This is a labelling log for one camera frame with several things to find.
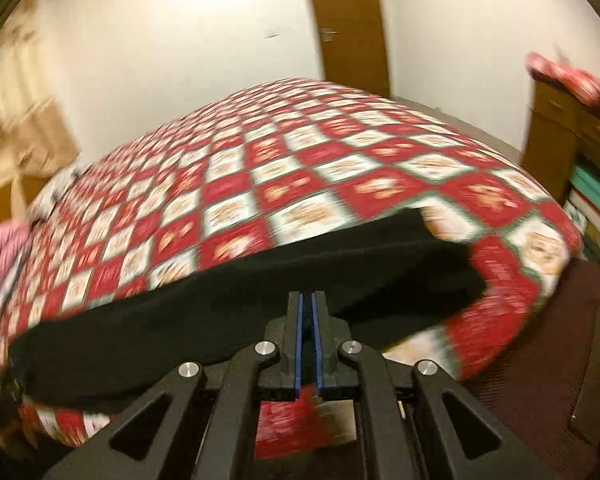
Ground black and white patterned pillow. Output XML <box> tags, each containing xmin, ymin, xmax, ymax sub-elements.
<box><xmin>26</xmin><ymin>165</ymin><xmax>92</xmax><ymax>222</ymax></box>

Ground beige curtain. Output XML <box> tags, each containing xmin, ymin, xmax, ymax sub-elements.
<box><xmin>0</xmin><ymin>0</ymin><xmax>48</xmax><ymax>161</ymax></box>

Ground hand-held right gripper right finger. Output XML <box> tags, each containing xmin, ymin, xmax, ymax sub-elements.
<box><xmin>309</xmin><ymin>291</ymin><xmax>561</xmax><ymax>480</ymax></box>

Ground black pants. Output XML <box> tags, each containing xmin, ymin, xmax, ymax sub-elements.
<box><xmin>7</xmin><ymin>209</ymin><xmax>486</xmax><ymax>413</ymax></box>

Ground red patterned cloth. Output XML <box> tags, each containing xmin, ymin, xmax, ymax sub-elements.
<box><xmin>525</xmin><ymin>51</ymin><xmax>600</xmax><ymax>107</ymax></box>

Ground red checkered printed blanket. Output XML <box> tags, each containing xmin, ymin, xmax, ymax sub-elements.
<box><xmin>0</xmin><ymin>77</ymin><xmax>583</xmax><ymax>461</ymax></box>

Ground stack of books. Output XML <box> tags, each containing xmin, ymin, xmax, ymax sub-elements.
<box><xmin>564</xmin><ymin>157</ymin><xmax>600</xmax><ymax>267</ymax></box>

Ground brown wooden cabinet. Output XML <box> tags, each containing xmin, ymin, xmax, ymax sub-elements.
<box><xmin>524</xmin><ymin>80</ymin><xmax>600</xmax><ymax>203</ymax></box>

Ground brown wooden door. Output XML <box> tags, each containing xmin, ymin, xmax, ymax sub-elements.
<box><xmin>302</xmin><ymin>0</ymin><xmax>392</xmax><ymax>98</ymax></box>

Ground pink folded blanket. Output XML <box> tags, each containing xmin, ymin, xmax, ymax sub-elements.
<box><xmin>0</xmin><ymin>220</ymin><xmax>31</xmax><ymax>323</ymax></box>

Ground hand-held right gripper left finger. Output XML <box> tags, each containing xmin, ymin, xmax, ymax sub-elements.
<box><xmin>42</xmin><ymin>291</ymin><xmax>310</xmax><ymax>480</ymax></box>

